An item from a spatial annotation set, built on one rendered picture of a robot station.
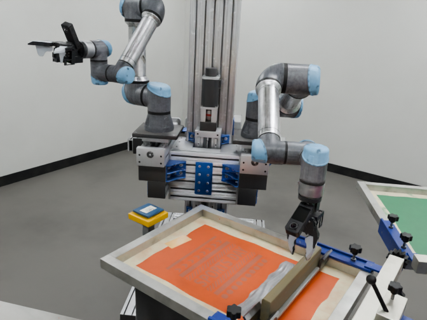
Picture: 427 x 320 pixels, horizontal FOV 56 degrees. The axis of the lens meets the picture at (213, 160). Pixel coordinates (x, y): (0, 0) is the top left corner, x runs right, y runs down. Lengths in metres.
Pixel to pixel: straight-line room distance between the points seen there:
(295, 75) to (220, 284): 0.80
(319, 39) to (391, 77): 0.97
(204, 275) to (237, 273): 0.12
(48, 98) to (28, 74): 0.34
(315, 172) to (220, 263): 0.55
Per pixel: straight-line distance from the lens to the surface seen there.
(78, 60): 1.81
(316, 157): 1.18
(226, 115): 2.16
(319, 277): 1.54
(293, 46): 5.37
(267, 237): 1.68
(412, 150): 5.08
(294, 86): 1.55
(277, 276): 1.48
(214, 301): 1.36
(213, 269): 1.49
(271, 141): 1.28
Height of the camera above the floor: 1.81
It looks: 20 degrees down
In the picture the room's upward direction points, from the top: 3 degrees clockwise
